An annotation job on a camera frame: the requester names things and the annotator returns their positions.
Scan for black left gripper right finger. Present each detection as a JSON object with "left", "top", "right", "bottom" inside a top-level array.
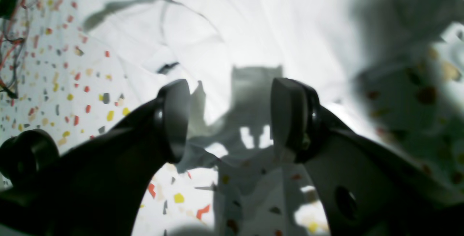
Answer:
[{"left": 270, "top": 78, "right": 463, "bottom": 236}]

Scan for black cylinder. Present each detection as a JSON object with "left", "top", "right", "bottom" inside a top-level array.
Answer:
[{"left": 0, "top": 129, "right": 60, "bottom": 186}]

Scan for red black wires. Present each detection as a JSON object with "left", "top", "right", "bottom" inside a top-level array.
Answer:
[{"left": 0, "top": 0, "right": 40, "bottom": 99}]

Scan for terrazzo pattern tablecloth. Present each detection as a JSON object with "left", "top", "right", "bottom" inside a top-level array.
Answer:
[{"left": 1, "top": 0, "right": 463, "bottom": 236}]

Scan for white T-shirt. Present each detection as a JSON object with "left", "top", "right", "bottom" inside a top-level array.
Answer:
[{"left": 77, "top": 0, "right": 463, "bottom": 178}]

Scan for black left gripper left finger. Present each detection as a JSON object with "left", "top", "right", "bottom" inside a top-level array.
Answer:
[{"left": 0, "top": 79, "right": 190, "bottom": 236}]

